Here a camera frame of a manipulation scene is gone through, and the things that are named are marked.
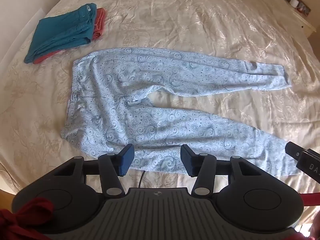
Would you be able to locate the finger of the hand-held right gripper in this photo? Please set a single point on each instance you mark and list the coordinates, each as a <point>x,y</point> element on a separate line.
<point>295,151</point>

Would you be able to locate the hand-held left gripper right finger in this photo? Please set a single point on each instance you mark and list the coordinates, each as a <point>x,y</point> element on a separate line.
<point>187,160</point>

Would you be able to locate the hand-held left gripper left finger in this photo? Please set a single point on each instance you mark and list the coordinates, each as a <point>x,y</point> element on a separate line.
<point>126,161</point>

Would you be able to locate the light blue patterned pants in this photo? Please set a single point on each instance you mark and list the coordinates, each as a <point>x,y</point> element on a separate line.
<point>125,92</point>

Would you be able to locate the person's right forearm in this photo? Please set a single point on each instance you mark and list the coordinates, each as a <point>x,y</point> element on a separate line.
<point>316,227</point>

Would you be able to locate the folded coral pants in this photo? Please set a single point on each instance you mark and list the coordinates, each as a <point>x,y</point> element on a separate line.
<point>100,21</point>

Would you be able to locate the folded teal pants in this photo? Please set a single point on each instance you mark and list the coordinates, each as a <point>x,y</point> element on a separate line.
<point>60,30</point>

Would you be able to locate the cream wooden nightstand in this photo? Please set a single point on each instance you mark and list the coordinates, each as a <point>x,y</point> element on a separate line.
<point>307,26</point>

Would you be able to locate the cream floral bedspread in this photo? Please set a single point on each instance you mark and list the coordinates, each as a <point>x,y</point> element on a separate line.
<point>187,17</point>

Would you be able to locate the small white cup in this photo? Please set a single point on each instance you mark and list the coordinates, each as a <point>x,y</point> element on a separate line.
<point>295,3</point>

